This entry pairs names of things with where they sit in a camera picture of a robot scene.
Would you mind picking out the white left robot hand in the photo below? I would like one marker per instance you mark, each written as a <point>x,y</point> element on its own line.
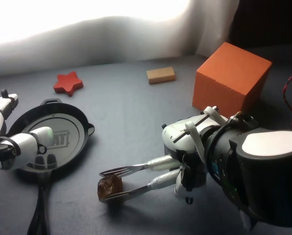
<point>23,144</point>

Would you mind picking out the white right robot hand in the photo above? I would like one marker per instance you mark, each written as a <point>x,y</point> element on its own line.
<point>185,137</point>

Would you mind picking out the brown toy meat chunk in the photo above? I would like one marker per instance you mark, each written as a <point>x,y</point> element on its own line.
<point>109,184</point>

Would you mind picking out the black frying pan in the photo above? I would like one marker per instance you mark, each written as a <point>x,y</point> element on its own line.
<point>67,122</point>

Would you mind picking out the grey table cloth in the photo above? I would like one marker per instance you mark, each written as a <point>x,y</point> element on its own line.
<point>126,117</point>

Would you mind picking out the tan wooden rectangular block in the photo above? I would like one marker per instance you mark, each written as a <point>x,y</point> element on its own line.
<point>160,74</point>

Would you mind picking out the red star block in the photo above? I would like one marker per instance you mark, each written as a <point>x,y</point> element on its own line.
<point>67,83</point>

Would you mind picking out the large orange cube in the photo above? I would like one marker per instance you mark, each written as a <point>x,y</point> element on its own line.
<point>231,73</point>

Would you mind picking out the white backdrop sheet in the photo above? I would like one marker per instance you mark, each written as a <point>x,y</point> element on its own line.
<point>87,36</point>

